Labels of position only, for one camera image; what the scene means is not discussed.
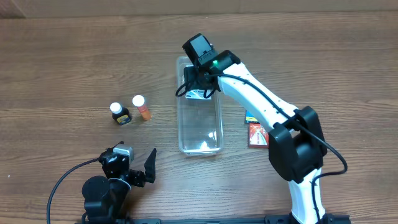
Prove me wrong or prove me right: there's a blue VapoDrops box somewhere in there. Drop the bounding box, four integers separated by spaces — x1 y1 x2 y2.
244 111 259 124

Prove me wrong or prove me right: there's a white medicine box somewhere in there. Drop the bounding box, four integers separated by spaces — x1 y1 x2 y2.
185 90 211 100

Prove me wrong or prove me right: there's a dark brown syrup bottle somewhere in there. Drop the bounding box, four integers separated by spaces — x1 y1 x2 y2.
109 102 132 125

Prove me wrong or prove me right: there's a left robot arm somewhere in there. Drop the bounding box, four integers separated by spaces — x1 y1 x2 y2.
81 141 157 223

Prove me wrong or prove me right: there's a red medicine box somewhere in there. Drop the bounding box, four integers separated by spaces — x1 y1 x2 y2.
248 123 269 149

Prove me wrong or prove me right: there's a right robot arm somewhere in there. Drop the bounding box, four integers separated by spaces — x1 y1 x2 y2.
176 34 326 223

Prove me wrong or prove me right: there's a clear plastic container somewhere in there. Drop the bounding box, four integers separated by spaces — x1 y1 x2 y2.
176 56 223 156

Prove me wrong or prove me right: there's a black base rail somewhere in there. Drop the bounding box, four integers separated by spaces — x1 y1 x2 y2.
76 214 351 224

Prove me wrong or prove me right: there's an orange pill bottle white cap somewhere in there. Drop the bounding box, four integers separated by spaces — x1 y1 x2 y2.
132 95 151 120

